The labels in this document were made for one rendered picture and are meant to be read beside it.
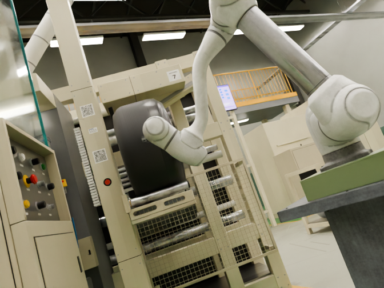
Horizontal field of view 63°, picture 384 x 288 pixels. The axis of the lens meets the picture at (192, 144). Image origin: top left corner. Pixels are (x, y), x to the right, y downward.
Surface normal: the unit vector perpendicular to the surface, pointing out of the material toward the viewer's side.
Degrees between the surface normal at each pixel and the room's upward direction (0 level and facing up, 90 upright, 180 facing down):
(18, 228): 90
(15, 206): 90
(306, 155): 90
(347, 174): 90
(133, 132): 81
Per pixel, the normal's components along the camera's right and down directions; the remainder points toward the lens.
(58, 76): 0.37, -0.31
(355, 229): -0.57, 0.03
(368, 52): -0.87, 0.21
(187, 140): 0.15, -0.18
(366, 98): -0.04, -0.08
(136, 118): -0.05, -0.59
